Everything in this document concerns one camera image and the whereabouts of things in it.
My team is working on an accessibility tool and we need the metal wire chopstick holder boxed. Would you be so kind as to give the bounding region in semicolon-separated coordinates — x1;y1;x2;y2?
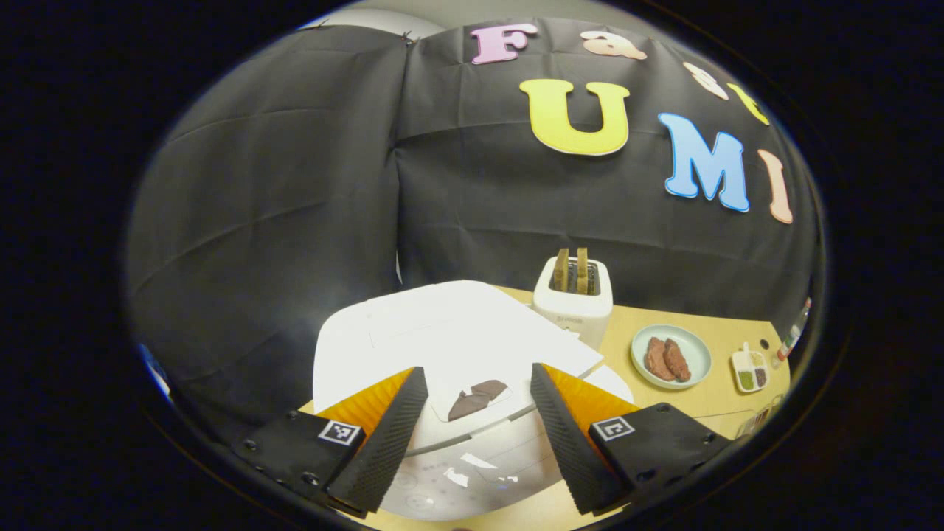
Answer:
736;395;786;436

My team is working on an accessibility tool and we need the white rice cooker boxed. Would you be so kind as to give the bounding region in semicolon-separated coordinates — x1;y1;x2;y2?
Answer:
313;280;635;522

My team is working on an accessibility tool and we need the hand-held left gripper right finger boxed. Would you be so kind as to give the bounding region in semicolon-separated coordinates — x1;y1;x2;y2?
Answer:
530;363;731;516

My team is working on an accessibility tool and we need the reddish brown meat piece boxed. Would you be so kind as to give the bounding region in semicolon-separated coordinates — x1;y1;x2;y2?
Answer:
663;338;693;382
645;337;678;382

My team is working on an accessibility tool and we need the pale green plate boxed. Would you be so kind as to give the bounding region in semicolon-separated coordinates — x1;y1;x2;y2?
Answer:
631;324;712;390

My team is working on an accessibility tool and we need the white toaster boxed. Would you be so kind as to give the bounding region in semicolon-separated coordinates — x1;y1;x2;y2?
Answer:
532;256;614;351

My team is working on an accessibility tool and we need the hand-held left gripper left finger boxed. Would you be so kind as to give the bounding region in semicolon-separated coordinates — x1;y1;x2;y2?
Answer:
232;367;430;517

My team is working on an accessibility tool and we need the white divided dish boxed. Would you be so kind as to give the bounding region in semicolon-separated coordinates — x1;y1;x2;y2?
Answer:
731;341;770;393

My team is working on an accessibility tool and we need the clear water bottle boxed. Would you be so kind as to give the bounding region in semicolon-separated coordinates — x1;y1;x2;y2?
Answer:
771;297;812;369

